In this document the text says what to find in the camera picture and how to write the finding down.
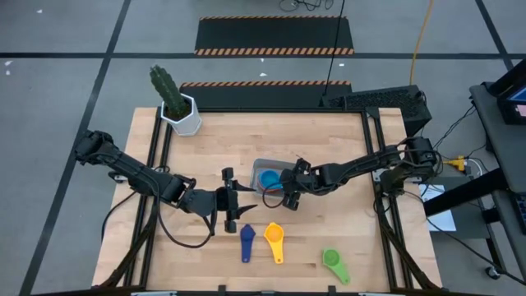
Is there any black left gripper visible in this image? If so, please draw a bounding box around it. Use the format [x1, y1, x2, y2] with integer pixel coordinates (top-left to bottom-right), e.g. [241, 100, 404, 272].
[215, 166, 259, 234]

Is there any teal measuring cup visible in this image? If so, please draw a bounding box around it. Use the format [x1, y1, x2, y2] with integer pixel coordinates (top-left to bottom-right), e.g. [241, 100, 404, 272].
[257, 169, 283, 192]

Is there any navy measuring cup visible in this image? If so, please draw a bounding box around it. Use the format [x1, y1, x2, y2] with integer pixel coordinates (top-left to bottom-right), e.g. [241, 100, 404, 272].
[239, 224, 256, 264]

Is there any yellow measuring cup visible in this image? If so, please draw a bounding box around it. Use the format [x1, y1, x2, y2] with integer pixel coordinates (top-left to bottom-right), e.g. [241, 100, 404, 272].
[263, 222, 285, 265]

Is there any green measuring cup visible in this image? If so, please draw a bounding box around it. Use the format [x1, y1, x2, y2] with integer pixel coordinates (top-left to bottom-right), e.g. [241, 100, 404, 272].
[321, 247, 351, 285]

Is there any grey plastic basket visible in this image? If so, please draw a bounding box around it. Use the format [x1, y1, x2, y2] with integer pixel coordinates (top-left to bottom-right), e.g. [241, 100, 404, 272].
[249, 158, 303, 200]

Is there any black hazard-striped floor mat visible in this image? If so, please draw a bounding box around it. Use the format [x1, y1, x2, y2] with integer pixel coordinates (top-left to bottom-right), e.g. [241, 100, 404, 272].
[179, 80, 353, 110]
[194, 15, 355, 57]

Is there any white hexagonal plant pot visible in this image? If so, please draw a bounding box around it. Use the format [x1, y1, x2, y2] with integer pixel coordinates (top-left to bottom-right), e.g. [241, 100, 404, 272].
[159, 93, 203, 136]

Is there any black perforated computer case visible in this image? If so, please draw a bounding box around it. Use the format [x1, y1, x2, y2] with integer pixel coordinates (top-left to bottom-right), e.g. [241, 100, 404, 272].
[319, 85, 433, 141]

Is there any green cactus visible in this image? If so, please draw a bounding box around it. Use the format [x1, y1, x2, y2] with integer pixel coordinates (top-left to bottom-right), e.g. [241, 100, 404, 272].
[149, 64, 190, 120]

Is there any white paper sheet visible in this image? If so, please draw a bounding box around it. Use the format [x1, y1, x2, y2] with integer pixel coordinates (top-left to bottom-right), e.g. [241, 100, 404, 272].
[418, 183, 458, 233]

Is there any yellow power plug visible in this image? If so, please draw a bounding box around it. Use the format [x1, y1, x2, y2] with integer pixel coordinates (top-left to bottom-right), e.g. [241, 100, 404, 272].
[442, 155, 466, 173]

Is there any black desk leg beam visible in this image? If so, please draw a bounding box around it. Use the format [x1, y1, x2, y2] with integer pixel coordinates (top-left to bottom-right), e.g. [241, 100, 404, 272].
[422, 168, 509, 218]

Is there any grey side desk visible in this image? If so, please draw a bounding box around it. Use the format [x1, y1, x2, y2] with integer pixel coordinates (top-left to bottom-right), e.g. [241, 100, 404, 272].
[469, 81, 526, 247]

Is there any black monitor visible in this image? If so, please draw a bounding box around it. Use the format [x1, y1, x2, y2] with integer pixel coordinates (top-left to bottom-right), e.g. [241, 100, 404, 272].
[488, 57, 526, 127]

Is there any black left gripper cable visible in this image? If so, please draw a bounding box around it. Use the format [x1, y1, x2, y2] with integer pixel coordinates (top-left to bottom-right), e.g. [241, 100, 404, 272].
[157, 197, 217, 250]

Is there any black metal table frame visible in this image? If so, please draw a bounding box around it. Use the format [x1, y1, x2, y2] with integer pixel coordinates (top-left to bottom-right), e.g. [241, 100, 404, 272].
[92, 105, 443, 296]

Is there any black arm base cable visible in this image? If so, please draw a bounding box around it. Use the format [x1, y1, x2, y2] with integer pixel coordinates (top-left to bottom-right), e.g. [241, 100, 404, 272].
[100, 189, 141, 244]

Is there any black hanging cable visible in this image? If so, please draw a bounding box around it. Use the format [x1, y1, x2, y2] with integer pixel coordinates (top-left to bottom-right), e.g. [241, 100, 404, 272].
[323, 0, 346, 98]

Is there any black floor cable coil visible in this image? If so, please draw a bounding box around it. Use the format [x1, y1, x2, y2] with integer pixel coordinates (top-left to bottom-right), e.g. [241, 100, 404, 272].
[279, 0, 335, 12]

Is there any yellow hanging cable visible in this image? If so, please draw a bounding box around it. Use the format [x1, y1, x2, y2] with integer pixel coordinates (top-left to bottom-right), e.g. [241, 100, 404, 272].
[409, 0, 436, 86]

